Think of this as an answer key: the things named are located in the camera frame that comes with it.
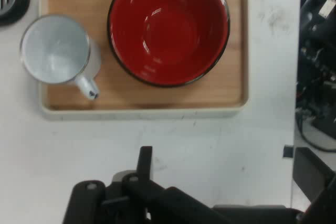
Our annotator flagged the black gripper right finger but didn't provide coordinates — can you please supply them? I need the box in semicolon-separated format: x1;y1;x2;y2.
145;146;229;224

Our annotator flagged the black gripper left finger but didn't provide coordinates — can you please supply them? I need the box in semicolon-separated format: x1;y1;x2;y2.
62;146;148;224

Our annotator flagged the wooden tray with pale rim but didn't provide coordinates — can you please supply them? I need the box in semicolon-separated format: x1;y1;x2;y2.
38;0;249;120

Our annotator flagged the black tape strip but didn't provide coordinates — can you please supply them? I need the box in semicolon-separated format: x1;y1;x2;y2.
282;144;295;159

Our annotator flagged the black box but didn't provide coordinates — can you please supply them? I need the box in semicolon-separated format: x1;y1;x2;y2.
292;146;336;205

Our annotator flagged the white enamel mug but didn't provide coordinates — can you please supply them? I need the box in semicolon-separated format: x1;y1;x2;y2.
19;14;102;101

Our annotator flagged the red bowl with black rim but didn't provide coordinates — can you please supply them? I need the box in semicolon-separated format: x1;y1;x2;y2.
107;0;231;88

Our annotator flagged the black equipment pile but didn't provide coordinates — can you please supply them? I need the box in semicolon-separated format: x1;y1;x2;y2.
296;0;336;141

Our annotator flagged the white paper label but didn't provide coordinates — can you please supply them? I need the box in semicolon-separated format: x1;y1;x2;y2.
318;0;336;19

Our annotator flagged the black cable loop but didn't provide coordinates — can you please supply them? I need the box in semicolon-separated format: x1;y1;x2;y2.
298;118;336;153

